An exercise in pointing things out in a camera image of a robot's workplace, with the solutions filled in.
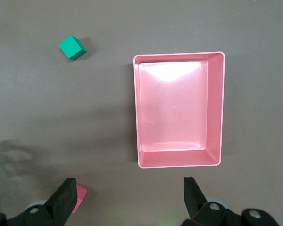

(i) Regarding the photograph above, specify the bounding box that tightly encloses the green foam cube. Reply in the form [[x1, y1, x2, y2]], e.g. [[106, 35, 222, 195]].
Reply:
[[58, 34, 87, 61]]

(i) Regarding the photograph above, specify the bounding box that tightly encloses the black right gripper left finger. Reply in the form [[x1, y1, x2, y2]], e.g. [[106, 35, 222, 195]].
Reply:
[[0, 178, 77, 226]]

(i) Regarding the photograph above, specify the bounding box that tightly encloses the brown table mat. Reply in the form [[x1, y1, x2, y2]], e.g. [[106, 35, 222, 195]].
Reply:
[[0, 0, 283, 226]]

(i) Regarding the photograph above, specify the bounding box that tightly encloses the pink plastic bin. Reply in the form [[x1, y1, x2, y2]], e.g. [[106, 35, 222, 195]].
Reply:
[[133, 51, 226, 169]]

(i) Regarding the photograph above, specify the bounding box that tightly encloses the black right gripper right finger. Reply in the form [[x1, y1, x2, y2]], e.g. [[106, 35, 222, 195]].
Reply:
[[180, 177, 281, 226]]

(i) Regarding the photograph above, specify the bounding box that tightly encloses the pink foam cube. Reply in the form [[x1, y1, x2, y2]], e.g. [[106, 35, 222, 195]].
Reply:
[[72, 184, 88, 214]]

